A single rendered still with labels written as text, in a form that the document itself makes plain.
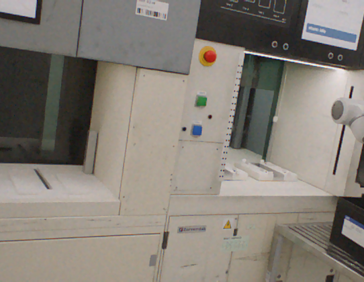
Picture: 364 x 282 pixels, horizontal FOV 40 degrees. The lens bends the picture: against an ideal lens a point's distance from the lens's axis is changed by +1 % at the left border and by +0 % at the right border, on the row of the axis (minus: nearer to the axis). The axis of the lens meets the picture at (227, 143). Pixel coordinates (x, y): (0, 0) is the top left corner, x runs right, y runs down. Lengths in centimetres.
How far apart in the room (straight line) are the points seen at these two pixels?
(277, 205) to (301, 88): 64
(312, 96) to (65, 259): 126
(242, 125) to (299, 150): 57
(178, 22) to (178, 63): 13
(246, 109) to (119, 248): 142
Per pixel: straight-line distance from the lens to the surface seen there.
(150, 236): 170
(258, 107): 276
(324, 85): 221
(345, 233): 181
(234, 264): 193
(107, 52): 150
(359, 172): 181
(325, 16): 192
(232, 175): 202
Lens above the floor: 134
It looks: 9 degrees down
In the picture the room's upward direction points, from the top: 10 degrees clockwise
